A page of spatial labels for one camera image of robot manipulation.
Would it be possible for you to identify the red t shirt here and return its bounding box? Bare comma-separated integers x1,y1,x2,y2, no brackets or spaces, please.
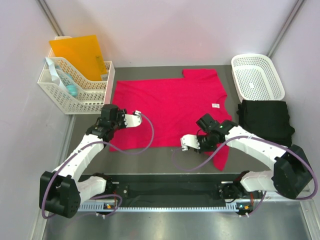
109,68,233,172

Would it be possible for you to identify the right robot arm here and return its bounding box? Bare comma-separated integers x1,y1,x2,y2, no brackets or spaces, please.
196,113,316,200

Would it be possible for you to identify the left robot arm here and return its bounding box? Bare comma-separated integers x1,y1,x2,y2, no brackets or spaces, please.
39,104,127,219

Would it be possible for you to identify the white file organizer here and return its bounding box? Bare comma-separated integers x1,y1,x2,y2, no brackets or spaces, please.
37,36,116,115

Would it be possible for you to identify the teal object in organizer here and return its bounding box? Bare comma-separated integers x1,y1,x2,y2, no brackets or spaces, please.
54,65,78,97

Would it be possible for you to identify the black folded t shirt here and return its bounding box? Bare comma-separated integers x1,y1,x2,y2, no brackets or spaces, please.
237,100,295,147

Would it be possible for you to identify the white plastic basket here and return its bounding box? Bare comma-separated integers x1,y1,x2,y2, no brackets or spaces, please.
231,53,285,102

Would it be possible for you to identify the orange plastic folder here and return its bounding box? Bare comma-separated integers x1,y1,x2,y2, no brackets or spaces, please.
49,35,108,82

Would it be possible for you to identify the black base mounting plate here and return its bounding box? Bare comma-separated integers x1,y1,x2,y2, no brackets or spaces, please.
109,173,262,201

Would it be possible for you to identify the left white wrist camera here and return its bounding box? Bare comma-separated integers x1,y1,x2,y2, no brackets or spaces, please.
124,110,143,128

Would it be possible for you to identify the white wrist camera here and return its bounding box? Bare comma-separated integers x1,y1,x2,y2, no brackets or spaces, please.
124,110,143,128
180,134,200,152

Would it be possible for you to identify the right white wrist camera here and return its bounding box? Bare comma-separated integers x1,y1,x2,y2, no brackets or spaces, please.
180,134,200,152

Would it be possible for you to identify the grey slotted cable duct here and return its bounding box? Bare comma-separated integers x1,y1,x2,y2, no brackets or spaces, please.
78,199,252,213

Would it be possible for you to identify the aluminium frame rail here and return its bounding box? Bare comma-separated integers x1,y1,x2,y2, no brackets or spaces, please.
39,181,313,203

